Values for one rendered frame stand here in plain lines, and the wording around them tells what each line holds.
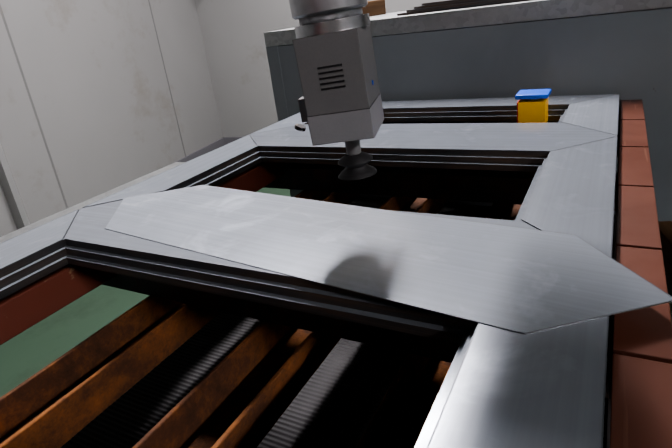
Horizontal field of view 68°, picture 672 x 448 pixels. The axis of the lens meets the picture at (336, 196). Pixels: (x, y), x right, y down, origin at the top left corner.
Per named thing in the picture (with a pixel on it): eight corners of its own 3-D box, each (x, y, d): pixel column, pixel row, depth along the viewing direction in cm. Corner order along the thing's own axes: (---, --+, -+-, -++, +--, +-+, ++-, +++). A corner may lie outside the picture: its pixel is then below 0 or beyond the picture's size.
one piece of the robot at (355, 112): (283, 3, 54) (311, 147, 60) (254, 4, 46) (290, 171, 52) (371, -15, 52) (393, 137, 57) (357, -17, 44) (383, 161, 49)
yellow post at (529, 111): (517, 192, 106) (518, 102, 99) (521, 184, 110) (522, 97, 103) (543, 194, 103) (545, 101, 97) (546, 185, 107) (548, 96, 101)
